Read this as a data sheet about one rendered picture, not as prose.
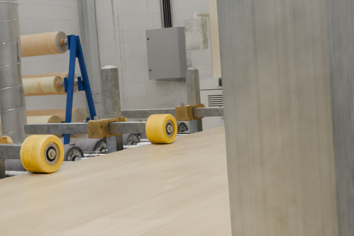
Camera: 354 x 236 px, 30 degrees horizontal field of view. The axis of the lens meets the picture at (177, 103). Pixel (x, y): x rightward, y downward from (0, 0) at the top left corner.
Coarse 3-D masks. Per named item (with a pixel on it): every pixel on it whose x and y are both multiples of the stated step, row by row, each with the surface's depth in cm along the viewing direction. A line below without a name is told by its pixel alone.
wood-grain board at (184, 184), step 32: (96, 160) 154; (128, 160) 150; (160, 160) 147; (192, 160) 143; (224, 160) 140; (0, 192) 119; (32, 192) 117; (64, 192) 114; (96, 192) 112; (128, 192) 110; (160, 192) 108; (192, 192) 106; (224, 192) 105; (0, 224) 92; (32, 224) 91; (64, 224) 90; (96, 224) 88; (128, 224) 87; (160, 224) 86; (192, 224) 85; (224, 224) 84
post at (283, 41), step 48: (240, 0) 20; (288, 0) 19; (336, 0) 19; (240, 48) 20; (288, 48) 19; (336, 48) 19; (240, 96) 20; (288, 96) 19; (336, 96) 19; (240, 144) 20; (288, 144) 19; (336, 144) 19; (240, 192) 20; (288, 192) 19; (336, 192) 19
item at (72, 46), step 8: (72, 40) 725; (72, 48) 723; (80, 48) 731; (72, 56) 722; (80, 56) 733; (72, 64) 720; (80, 64) 736; (72, 72) 719; (64, 80) 716; (72, 80) 718; (80, 80) 739; (64, 88) 717; (72, 88) 717; (80, 88) 738; (88, 88) 741; (72, 96) 717; (88, 96) 744; (88, 104) 748; (88, 120) 749; (64, 136) 711; (64, 144) 710
